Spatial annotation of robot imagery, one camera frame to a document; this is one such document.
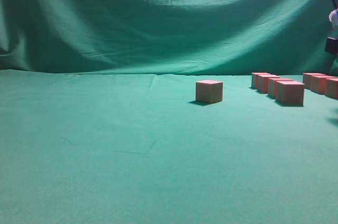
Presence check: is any pink cube column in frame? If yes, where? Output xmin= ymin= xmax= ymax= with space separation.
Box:
xmin=195 ymin=80 xmax=223 ymax=104
xmin=251 ymin=72 xmax=270 ymax=89
xmin=324 ymin=78 xmax=338 ymax=99
xmin=268 ymin=77 xmax=293 ymax=98
xmin=310 ymin=75 xmax=336 ymax=95
xmin=257 ymin=74 xmax=279 ymax=94
xmin=275 ymin=81 xmax=305 ymax=106
xmin=303 ymin=72 xmax=325 ymax=89

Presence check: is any green cloth backdrop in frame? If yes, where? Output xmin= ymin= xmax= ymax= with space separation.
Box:
xmin=1 ymin=0 xmax=337 ymax=75

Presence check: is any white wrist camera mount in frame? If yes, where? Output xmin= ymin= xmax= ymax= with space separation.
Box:
xmin=328 ymin=9 xmax=338 ymax=30

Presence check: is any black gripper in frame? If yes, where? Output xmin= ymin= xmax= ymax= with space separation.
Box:
xmin=325 ymin=37 xmax=338 ymax=54

